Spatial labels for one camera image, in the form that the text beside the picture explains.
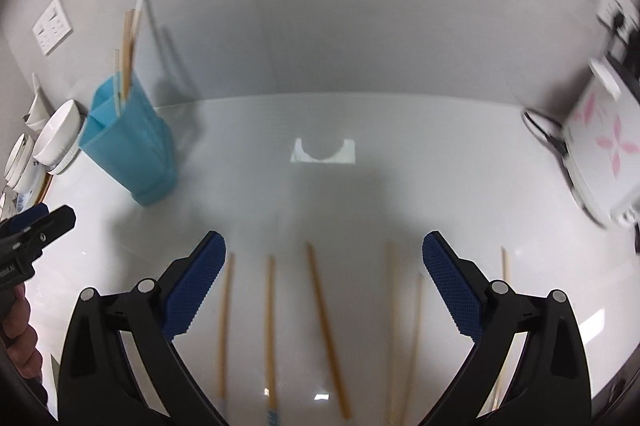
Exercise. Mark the plain white ceramic bowl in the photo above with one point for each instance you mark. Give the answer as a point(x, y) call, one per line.
point(57, 131)

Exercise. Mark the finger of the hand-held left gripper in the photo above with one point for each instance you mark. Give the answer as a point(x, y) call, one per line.
point(57, 226)
point(30, 216)

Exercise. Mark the gold rimmed white bowl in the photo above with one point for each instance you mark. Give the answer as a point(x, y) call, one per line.
point(17, 156)

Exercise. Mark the white plastic stick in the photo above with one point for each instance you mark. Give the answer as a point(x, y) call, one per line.
point(137, 31)

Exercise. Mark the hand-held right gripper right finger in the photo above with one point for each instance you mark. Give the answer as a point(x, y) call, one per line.
point(452, 291)

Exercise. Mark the long wooden chopstick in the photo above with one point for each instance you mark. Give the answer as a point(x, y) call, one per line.
point(125, 56)

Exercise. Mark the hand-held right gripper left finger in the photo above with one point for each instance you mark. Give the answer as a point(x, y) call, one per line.
point(195, 291)

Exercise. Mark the round wooden board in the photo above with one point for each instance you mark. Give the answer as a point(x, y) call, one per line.
point(42, 186)

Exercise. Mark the white floral rice cooker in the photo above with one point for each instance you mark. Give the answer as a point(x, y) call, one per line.
point(605, 141)

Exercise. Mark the set of wooden chopsticks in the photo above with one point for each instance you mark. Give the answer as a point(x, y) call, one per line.
point(327, 331)

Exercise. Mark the white ribbed plate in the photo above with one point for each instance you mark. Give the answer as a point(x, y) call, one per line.
point(75, 151)

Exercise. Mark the blue plastic utensil holder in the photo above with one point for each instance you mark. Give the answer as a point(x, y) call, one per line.
point(135, 146)

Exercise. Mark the black power plug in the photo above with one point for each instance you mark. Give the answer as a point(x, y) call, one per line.
point(620, 21)

